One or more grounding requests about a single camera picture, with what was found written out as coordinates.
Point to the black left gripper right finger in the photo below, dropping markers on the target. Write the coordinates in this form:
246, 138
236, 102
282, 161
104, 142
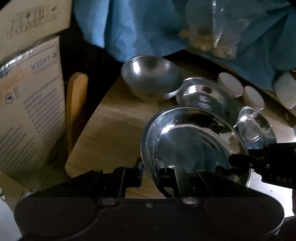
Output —
173, 181

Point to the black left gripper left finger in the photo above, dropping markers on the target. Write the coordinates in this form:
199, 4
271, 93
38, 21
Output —
125, 177

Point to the large shiny steel plate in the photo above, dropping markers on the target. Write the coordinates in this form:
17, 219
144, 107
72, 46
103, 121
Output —
190, 138

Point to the white bowl red rim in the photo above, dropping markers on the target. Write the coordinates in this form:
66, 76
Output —
252, 98
231, 84

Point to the steel plate with sticker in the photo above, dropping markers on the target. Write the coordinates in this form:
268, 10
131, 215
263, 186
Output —
205, 94

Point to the matte steel bowl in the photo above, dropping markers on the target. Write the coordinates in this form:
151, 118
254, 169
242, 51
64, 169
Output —
152, 78

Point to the wooden chair back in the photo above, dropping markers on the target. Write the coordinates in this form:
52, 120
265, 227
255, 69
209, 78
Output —
75, 100

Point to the printed cardboard box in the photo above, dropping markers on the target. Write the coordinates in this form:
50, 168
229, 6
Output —
32, 114

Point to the blue cloth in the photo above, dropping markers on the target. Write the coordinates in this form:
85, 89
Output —
133, 28

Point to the clear bag of snacks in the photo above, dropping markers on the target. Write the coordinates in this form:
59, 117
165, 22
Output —
215, 26

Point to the upper cardboard box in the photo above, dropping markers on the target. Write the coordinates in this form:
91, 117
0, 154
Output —
25, 22

